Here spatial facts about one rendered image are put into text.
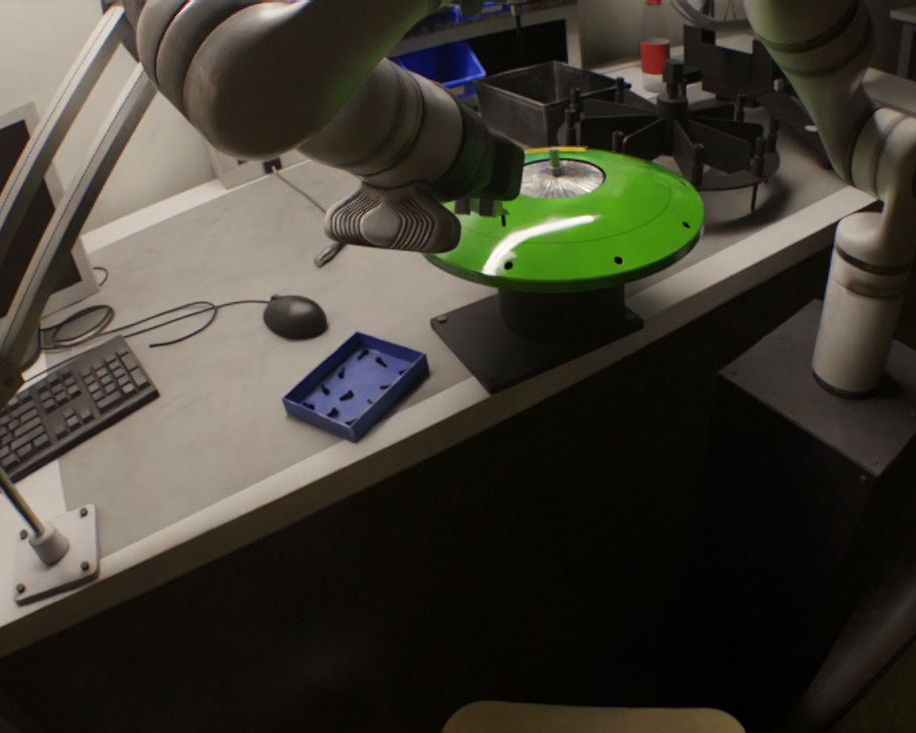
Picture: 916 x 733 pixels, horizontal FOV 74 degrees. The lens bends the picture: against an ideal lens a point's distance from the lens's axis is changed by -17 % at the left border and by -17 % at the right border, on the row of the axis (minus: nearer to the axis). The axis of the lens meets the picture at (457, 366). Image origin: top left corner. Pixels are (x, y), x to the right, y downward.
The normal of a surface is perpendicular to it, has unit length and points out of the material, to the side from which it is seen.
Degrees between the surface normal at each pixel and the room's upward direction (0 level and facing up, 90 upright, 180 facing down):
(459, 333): 0
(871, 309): 90
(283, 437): 0
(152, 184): 90
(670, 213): 23
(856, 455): 0
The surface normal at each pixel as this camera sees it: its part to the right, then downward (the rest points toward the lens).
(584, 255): -0.09, -0.46
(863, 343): -0.33, 0.62
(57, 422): -0.06, -0.73
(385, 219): -0.39, -0.06
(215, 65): -0.29, 0.15
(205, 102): -0.51, 0.49
